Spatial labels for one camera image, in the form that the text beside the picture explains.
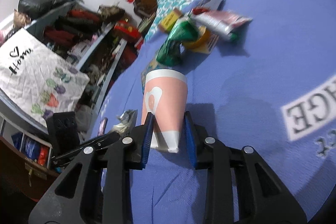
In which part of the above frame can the white snack wrapper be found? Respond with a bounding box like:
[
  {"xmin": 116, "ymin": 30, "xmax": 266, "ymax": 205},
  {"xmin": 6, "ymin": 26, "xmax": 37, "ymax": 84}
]
[{"xmin": 111, "ymin": 110, "xmax": 138, "ymax": 137}]

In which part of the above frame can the pink paper cup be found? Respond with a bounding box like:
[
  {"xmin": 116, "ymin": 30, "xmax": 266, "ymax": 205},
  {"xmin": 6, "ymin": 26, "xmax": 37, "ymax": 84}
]
[{"xmin": 141, "ymin": 69, "xmax": 188, "ymax": 153}]

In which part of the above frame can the black speaker box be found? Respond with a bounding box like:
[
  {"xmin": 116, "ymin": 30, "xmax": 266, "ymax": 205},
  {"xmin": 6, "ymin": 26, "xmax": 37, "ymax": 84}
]
[{"xmin": 46, "ymin": 111, "xmax": 80, "ymax": 156}]

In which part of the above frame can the white floral paper bag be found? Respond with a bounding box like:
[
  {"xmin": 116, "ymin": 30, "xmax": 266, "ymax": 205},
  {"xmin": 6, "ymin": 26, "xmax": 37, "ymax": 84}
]
[{"xmin": 1, "ymin": 30, "xmax": 89, "ymax": 126}]

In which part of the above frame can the grey clothes shelf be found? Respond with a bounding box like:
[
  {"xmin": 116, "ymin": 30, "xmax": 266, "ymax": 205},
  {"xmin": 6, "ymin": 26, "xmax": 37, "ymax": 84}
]
[{"xmin": 0, "ymin": 0, "xmax": 129, "ymax": 140}]

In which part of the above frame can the blue bed blanket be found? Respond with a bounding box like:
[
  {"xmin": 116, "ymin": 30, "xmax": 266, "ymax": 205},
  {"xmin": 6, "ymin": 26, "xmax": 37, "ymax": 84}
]
[{"xmin": 92, "ymin": 0, "xmax": 335, "ymax": 223}]

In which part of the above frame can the yellow brown small box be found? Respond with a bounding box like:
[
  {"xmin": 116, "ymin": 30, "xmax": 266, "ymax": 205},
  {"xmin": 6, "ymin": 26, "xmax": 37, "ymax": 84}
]
[{"xmin": 158, "ymin": 8, "xmax": 183, "ymax": 34}]

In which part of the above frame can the green snack wrapper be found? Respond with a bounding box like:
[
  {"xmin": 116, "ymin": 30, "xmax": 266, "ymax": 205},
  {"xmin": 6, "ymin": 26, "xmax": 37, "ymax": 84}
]
[{"xmin": 156, "ymin": 16, "xmax": 200, "ymax": 67}]

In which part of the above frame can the silver red snack wrapper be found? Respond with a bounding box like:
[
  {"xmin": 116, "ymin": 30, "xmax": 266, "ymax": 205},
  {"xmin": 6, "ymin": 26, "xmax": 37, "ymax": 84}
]
[{"xmin": 188, "ymin": 7, "xmax": 253, "ymax": 42}]

